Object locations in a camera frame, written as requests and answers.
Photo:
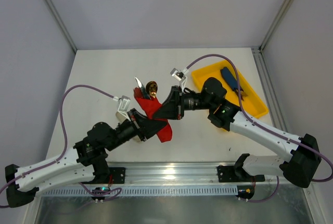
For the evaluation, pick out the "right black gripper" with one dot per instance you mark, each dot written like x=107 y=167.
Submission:
x=177 y=102

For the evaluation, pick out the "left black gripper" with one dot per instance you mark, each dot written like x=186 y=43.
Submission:
x=137 y=124

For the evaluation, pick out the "gold spoon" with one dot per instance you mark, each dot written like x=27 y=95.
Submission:
x=152 y=88

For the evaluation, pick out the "steak knife patterned handle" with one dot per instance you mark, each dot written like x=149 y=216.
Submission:
x=142 y=89

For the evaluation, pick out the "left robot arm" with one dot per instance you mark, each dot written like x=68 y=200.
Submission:
x=84 y=162

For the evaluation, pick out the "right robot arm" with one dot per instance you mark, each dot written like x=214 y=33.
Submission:
x=295 y=158

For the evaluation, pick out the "left controller board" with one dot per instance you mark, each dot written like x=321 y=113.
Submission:
x=101 y=194

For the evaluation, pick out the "controller board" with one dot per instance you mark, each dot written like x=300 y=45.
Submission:
x=245 y=193
x=101 y=194

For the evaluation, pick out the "yellow plastic bin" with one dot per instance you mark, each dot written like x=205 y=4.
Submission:
x=252 y=103

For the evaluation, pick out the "right controller board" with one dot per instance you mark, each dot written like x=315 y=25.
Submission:
x=245 y=193

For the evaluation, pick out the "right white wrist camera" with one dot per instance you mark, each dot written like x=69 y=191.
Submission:
x=180 y=76

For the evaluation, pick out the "aluminium mounting rail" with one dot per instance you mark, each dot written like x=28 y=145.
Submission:
x=176 y=173

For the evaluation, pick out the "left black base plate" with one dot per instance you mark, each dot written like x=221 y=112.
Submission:
x=116 y=175

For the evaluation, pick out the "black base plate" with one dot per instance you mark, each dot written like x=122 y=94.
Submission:
x=116 y=175
x=232 y=174

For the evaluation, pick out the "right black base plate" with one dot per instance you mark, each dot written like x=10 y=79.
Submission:
x=232 y=174

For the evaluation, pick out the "slotted cable duct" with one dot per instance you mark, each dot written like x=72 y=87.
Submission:
x=130 y=191

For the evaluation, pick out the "right side aluminium rail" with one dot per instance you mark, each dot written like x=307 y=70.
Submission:
x=269 y=91

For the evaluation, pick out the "left aluminium frame post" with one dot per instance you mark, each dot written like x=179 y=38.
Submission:
x=60 y=23

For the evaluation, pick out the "aluminium frame post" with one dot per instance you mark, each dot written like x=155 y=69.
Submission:
x=282 y=11
x=60 y=23

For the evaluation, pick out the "right aluminium frame post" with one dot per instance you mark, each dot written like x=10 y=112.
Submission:
x=282 y=11

